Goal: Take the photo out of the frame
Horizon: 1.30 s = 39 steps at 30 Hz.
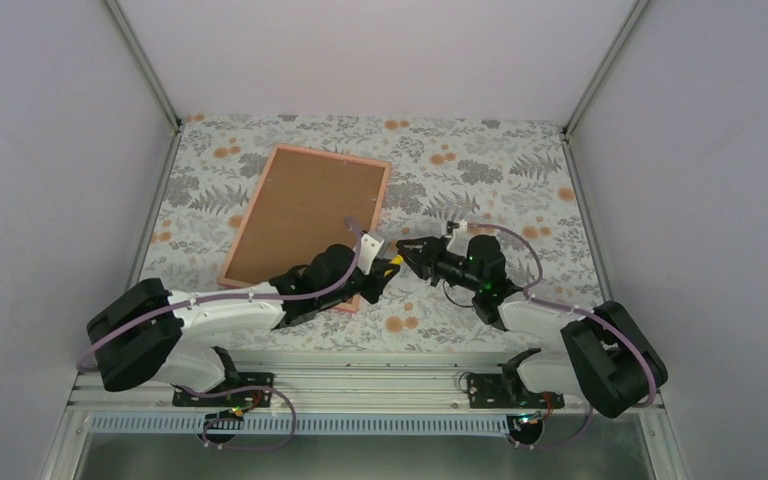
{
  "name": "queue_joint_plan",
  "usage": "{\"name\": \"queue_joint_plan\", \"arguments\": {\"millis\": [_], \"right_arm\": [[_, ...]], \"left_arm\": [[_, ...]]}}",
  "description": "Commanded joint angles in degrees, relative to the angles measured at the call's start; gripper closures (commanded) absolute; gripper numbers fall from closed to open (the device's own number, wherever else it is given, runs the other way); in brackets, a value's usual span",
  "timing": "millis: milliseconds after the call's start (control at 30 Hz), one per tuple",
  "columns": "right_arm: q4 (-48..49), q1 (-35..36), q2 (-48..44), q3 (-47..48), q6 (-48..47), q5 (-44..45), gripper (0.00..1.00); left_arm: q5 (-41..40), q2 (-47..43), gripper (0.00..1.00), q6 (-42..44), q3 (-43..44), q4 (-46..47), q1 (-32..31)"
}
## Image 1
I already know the yellow handled screwdriver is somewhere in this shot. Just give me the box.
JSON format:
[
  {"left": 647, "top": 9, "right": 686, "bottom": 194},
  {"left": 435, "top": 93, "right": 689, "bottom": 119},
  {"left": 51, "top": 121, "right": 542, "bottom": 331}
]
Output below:
[{"left": 388, "top": 255, "right": 404, "bottom": 269}]

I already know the floral patterned table mat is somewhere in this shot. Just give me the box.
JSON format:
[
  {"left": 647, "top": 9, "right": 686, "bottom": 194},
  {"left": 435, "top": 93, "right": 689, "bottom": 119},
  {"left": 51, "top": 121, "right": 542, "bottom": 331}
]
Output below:
[{"left": 141, "top": 114, "right": 602, "bottom": 353}]

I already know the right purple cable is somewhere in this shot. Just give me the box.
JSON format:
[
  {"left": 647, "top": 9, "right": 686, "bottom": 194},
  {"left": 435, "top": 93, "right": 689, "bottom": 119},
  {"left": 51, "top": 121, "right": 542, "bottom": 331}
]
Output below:
[{"left": 448, "top": 221, "right": 658, "bottom": 452}]

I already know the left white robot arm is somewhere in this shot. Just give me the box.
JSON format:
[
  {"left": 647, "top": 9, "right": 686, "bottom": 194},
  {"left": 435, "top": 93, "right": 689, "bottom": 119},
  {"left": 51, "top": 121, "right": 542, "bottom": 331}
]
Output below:
[{"left": 87, "top": 244, "right": 401, "bottom": 405}]

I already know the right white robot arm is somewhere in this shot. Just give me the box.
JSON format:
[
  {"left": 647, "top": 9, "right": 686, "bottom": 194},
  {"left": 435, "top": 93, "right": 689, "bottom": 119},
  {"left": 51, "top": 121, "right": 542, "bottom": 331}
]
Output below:
[{"left": 396, "top": 235, "right": 668, "bottom": 418}]

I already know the purple cable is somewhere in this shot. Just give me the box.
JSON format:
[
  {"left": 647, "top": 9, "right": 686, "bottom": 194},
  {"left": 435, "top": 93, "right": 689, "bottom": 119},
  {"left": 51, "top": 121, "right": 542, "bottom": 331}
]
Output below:
[
  {"left": 448, "top": 221, "right": 658, "bottom": 452},
  {"left": 75, "top": 217, "right": 365, "bottom": 452}
]

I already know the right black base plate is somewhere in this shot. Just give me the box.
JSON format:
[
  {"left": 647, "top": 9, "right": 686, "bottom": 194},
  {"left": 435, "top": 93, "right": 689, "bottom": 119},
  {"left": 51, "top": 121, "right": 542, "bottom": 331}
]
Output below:
[{"left": 460, "top": 372, "right": 565, "bottom": 410}]

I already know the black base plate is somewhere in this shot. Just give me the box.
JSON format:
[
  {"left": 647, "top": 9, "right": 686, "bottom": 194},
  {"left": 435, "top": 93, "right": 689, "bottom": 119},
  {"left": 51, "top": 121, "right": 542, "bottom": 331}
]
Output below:
[
  {"left": 460, "top": 372, "right": 565, "bottom": 410},
  {"left": 172, "top": 372, "right": 275, "bottom": 409}
]

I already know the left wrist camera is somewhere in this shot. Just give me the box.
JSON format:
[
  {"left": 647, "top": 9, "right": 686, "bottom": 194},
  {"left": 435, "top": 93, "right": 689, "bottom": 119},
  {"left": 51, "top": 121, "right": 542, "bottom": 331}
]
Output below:
[{"left": 357, "top": 232, "right": 389, "bottom": 275}]

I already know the pink picture frame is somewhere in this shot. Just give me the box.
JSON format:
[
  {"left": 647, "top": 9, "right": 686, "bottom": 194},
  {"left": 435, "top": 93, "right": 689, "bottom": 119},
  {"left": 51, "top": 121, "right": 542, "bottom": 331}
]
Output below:
[{"left": 210, "top": 144, "right": 391, "bottom": 308}]

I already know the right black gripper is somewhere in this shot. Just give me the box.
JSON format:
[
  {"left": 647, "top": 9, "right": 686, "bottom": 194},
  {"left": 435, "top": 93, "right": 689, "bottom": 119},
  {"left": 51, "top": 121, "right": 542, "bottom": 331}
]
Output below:
[{"left": 396, "top": 237, "right": 482, "bottom": 294}]

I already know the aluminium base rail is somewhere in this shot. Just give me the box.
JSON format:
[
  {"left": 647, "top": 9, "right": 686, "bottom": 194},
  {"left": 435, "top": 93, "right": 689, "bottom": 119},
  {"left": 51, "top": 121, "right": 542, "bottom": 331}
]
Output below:
[{"left": 67, "top": 352, "right": 584, "bottom": 439}]

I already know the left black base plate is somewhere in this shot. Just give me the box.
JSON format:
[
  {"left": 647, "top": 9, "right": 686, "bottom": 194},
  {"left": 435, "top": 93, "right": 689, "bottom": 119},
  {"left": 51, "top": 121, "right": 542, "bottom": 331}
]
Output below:
[{"left": 172, "top": 372, "right": 275, "bottom": 409}]

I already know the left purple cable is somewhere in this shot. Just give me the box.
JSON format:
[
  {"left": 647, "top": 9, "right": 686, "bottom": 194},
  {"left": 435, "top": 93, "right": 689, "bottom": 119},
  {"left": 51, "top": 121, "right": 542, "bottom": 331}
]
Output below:
[{"left": 75, "top": 217, "right": 365, "bottom": 452}]

